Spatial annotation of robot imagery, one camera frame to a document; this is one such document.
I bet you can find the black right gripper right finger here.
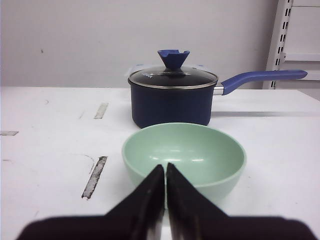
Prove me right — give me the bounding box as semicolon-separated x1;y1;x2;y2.
166;163;316;240

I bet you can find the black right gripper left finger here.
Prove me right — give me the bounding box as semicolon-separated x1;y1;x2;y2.
18;164;165;240

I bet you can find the green bowl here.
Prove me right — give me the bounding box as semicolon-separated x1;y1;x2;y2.
121;122;247;203

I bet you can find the dark blue saucepan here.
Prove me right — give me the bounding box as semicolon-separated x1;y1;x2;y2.
128;69;308;128

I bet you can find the glass lid with blue knob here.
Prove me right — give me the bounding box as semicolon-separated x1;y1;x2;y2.
128;49;218;90

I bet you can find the clear food container blue rim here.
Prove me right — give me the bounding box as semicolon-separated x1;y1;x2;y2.
124;64;209;77

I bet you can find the white slotted shelf rack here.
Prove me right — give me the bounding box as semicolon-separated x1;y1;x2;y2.
263;0;320;90

